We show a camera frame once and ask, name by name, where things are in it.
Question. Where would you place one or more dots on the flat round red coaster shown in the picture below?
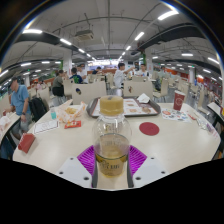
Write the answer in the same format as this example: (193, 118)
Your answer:
(149, 128)

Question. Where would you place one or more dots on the red box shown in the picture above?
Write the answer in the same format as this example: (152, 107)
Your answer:
(26, 142)

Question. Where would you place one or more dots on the small red sauce packet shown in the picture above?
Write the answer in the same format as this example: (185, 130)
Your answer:
(191, 116)

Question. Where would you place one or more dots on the clear plastic bag with food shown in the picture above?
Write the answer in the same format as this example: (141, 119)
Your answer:
(70, 111)

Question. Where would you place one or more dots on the white paper receipt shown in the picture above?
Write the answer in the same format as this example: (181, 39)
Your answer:
(46, 126)

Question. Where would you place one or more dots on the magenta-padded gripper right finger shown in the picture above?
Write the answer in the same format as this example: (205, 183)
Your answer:
(137, 160)

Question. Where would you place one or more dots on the brown food tray with menu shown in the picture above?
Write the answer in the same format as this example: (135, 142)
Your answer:
(140, 108)

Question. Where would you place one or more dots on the clear bottle with yellow cap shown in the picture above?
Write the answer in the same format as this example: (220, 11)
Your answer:
(111, 146)

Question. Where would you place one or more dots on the black backpack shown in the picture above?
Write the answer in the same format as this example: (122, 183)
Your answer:
(37, 108)

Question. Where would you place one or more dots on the person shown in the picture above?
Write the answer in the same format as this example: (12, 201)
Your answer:
(82, 72)
(118, 77)
(20, 100)
(58, 86)
(143, 71)
(76, 78)

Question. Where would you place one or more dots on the small clear teal bottle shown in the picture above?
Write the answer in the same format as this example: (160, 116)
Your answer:
(53, 114)

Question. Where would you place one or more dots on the red paper cup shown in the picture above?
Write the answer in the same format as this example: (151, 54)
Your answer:
(179, 100)

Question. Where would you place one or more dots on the group of ceiling lights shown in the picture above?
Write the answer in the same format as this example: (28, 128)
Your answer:
(168, 14)

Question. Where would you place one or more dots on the clear plastic package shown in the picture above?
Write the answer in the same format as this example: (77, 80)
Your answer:
(204, 125)

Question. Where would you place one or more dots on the beige neighbouring table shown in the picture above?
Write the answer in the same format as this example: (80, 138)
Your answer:
(6, 121)
(216, 110)

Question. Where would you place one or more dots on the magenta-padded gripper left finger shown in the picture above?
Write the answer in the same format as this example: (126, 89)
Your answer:
(86, 160)

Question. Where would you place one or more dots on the red and white snack packet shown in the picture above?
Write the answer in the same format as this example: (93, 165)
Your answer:
(72, 124)

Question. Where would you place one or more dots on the group of beige chairs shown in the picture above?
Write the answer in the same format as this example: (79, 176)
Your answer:
(163, 88)

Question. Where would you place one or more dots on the ceiling air conditioner unit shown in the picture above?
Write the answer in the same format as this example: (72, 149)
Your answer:
(84, 35)

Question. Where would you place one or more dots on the colourful printed leaflet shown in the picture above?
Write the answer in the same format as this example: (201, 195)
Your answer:
(175, 115)

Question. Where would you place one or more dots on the crumpled white napkin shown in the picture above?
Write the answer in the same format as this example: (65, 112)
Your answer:
(143, 98)

